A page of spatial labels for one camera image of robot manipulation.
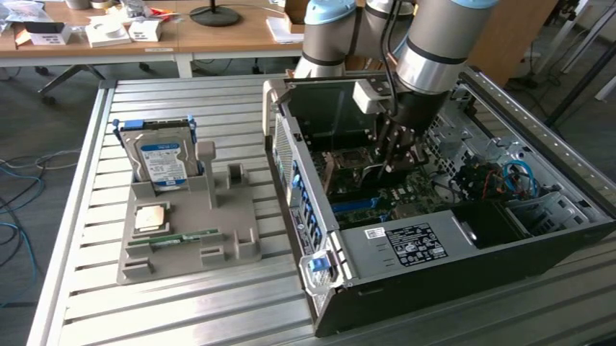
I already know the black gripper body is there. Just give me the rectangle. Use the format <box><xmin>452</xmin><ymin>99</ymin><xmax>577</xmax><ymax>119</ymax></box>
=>
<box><xmin>387</xmin><ymin>89</ymin><xmax>453</xmax><ymax>138</ymax></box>

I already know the green graphics card black fan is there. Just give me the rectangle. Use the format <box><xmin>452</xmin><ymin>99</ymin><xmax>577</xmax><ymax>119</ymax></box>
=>
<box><xmin>322</xmin><ymin>150</ymin><xmax>420</xmax><ymax>192</ymax></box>

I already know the CPU socket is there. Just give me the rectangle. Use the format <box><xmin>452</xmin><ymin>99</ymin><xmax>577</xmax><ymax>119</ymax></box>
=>
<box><xmin>335</xmin><ymin>148</ymin><xmax>374</xmax><ymax>169</ymax></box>

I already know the green motherboard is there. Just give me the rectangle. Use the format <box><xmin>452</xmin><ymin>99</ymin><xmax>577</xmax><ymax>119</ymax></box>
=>
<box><xmin>307</xmin><ymin>129</ymin><xmax>462</xmax><ymax>231</ymax></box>

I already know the blue expansion slot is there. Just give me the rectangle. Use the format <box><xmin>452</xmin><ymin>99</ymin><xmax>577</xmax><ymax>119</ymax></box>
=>
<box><xmin>331</xmin><ymin>200</ymin><xmax>381</xmax><ymax>214</ymax></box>

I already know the wooden cabinet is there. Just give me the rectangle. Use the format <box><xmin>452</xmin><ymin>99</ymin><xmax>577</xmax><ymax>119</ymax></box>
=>
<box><xmin>413</xmin><ymin>0</ymin><xmax>563</xmax><ymax>87</ymax></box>

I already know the grey power supply unit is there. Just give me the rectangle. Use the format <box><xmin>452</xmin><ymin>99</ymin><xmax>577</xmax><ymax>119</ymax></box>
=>
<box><xmin>331</xmin><ymin>210</ymin><xmax>480</xmax><ymax>281</ymax></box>

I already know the silver metal disk bay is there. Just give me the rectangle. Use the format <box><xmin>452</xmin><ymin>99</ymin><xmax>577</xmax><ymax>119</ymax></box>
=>
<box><xmin>502</xmin><ymin>190</ymin><xmax>596</xmax><ymax>237</ymax></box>

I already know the blue case latch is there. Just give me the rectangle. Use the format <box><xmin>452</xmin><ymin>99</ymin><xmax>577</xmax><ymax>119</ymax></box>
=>
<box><xmin>307</xmin><ymin>254</ymin><xmax>338</xmax><ymax>271</ymax></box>

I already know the white paper stack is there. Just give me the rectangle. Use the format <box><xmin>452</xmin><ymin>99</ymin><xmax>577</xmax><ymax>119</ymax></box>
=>
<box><xmin>266</xmin><ymin>16</ymin><xmax>307</xmax><ymax>45</ymax></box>

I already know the black open PC case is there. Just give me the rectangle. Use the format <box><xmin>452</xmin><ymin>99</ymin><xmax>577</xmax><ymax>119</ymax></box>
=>
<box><xmin>262</xmin><ymin>66</ymin><xmax>616</xmax><ymax>339</ymax></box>

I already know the brown cardboard box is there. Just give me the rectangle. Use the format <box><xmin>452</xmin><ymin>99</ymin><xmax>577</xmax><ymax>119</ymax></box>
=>
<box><xmin>283</xmin><ymin>0</ymin><xmax>309</xmax><ymax>25</ymax></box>

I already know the grey plastic parts rack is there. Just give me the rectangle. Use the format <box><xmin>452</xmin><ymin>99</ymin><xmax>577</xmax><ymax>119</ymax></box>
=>
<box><xmin>116</xmin><ymin>141</ymin><xmax>263</xmax><ymax>285</ymax></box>

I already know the hard disk in blue carrier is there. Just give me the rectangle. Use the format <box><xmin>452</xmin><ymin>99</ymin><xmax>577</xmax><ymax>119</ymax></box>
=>
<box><xmin>112</xmin><ymin>115</ymin><xmax>199</xmax><ymax>191</ymax></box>

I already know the green RAM stick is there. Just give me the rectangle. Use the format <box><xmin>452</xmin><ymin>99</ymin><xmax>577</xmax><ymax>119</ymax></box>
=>
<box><xmin>127</xmin><ymin>227</ymin><xmax>220</xmax><ymax>249</ymax></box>

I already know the black round lamp base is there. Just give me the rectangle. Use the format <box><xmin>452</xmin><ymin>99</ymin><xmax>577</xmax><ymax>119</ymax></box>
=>
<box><xmin>188</xmin><ymin>0</ymin><xmax>242</xmax><ymax>27</ymax></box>

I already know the silver CPU chip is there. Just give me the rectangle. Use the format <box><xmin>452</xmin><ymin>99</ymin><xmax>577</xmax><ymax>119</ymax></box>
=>
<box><xmin>134</xmin><ymin>207</ymin><xmax>170</xmax><ymax>231</ymax></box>

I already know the small white box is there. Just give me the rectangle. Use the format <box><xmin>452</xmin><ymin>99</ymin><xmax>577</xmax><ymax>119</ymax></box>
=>
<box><xmin>128</xmin><ymin>19</ymin><xmax>163</xmax><ymax>43</ymax></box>

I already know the white box with tape roll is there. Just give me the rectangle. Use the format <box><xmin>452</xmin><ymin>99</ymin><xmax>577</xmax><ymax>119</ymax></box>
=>
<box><xmin>84</xmin><ymin>16</ymin><xmax>132</xmax><ymax>48</ymax></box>

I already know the grey wheeled table foot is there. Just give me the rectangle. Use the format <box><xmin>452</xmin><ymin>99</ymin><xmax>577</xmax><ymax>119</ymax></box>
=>
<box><xmin>37</xmin><ymin>64</ymin><xmax>107</xmax><ymax>105</ymax></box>

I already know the wooden desk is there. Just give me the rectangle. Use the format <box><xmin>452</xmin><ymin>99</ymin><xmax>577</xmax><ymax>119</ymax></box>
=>
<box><xmin>0</xmin><ymin>0</ymin><xmax>442</xmax><ymax>79</ymax></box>

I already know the white box with black insert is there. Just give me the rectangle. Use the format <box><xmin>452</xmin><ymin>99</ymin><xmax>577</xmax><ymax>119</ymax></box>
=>
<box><xmin>23</xmin><ymin>21</ymin><xmax>73</xmax><ymax>46</ymax></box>

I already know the clear plastic bag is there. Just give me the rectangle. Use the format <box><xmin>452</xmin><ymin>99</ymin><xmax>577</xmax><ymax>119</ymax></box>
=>
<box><xmin>0</xmin><ymin>0</ymin><xmax>49</xmax><ymax>23</ymax></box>

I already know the white camera box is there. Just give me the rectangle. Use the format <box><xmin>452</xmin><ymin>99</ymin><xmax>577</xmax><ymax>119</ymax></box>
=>
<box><xmin>353</xmin><ymin>79</ymin><xmax>390</xmax><ymax>113</ymax></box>

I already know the orange wire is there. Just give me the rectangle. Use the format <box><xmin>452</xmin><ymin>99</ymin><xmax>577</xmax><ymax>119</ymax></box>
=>
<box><xmin>484</xmin><ymin>167</ymin><xmax>509</xmax><ymax>198</ymax></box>

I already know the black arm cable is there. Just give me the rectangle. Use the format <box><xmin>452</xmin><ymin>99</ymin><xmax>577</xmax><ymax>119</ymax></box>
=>
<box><xmin>379</xmin><ymin>0</ymin><xmax>404</xmax><ymax>118</ymax></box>

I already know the blue data wire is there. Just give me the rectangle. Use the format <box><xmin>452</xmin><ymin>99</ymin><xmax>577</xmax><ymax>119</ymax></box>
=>
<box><xmin>500</xmin><ymin>159</ymin><xmax>541</xmax><ymax>198</ymax></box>

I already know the white cable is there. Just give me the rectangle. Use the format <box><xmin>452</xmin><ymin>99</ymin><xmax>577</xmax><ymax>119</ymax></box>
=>
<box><xmin>0</xmin><ymin>149</ymin><xmax>82</xmax><ymax>170</ymax></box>

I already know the blue cable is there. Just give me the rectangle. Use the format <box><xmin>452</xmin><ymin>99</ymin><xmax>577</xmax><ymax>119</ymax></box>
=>
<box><xmin>0</xmin><ymin>169</ymin><xmax>44</xmax><ymax>307</ymax></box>

